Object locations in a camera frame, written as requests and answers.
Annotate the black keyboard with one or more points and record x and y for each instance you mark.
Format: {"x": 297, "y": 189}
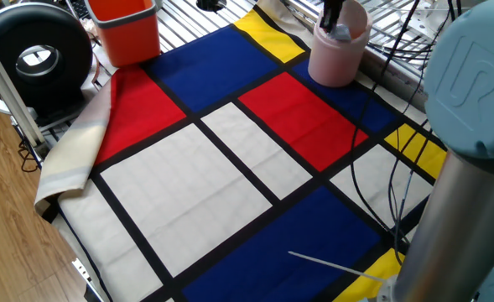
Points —
{"x": 76, "y": 8}

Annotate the orange plastic bin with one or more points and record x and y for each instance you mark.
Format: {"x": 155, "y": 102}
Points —
{"x": 125, "y": 38}

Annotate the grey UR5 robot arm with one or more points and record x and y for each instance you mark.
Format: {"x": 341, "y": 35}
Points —
{"x": 469, "y": 168}

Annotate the black round object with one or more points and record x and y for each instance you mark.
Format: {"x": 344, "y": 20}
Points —
{"x": 211, "y": 4}

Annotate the silver metal plate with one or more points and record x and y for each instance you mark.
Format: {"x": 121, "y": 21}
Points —
{"x": 418, "y": 21}

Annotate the metal angle bracket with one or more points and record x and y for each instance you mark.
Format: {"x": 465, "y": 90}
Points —
{"x": 83, "y": 272}

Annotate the colour block tablecloth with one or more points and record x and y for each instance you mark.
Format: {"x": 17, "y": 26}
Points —
{"x": 213, "y": 71}

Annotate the aluminium frame post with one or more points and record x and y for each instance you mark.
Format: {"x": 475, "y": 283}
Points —
{"x": 7, "y": 88}

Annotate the white paper ball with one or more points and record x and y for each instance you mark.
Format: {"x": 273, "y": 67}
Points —
{"x": 341, "y": 33}

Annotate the black round fan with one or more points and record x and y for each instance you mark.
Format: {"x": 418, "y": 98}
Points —
{"x": 32, "y": 29}

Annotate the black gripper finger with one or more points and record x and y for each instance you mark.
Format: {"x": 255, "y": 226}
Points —
{"x": 326, "y": 17}
{"x": 338, "y": 10}

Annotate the pink swing-lid trash can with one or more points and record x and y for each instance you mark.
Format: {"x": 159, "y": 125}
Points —
{"x": 334, "y": 63}

